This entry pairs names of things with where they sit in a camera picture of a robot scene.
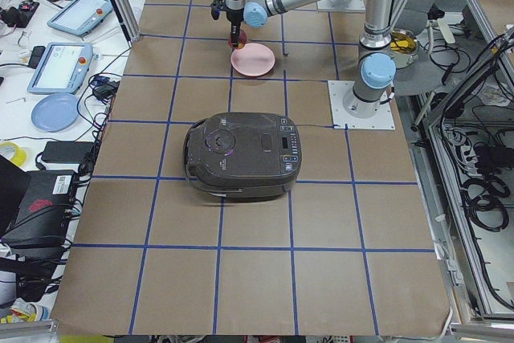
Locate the pink plate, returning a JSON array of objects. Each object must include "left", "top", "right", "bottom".
[{"left": 230, "top": 43, "right": 275, "bottom": 77}]

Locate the blue plate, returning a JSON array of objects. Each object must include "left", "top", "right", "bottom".
[{"left": 31, "top": 93, "right": 79, "bottom": 133}]

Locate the black power adapter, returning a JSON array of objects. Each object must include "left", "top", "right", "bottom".
[{"left": 40, "top": 141, "right": 93, "bottom": 164}]

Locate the far teach pendant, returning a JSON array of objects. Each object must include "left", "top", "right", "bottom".
[{"left": 47, "top": 0, "right": 113, "bottom": 37}]

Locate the near teach pendant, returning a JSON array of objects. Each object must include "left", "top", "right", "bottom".
[{"left": 27, "top": 42, "right": 93, "bottom": 95}]

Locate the red apple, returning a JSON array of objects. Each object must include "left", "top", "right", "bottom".
[{"left": 228, "top": 35, "right": 247, "bottom": 49}]

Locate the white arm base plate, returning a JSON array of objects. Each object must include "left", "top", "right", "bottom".
[{"left": 328, "top": 80, "right": 395, "bottom": 130}]

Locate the teach pendant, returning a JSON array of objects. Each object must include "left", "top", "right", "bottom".
[
  {"left": 47, "top": 0, "right": 113, "bottom": 37},
  {"left": 27, "top": 42, "right": 93, "bottom": 95}
]

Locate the dark rice cooker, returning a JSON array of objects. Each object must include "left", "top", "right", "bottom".
[{"left": 183, "top": 112, "right": 302, "bottom": 199}]

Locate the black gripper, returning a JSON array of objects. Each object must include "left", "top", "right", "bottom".
[{"left": 226, "top": 9, "right": 243, "bottom": 49}]

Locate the black computer box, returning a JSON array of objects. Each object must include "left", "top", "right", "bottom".
[{"left": 1, "top": 169, "right": 78, "bottom": 249}]

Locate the steel bowl with yellow items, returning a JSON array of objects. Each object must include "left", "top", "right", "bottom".
[{"left": 390, "top": 29, "right": 419, "bottom": 69}]

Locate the yellow tape roll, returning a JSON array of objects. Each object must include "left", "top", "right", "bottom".
[{"left": 0, "top": 141, "right": 27, "bottom": 167}]

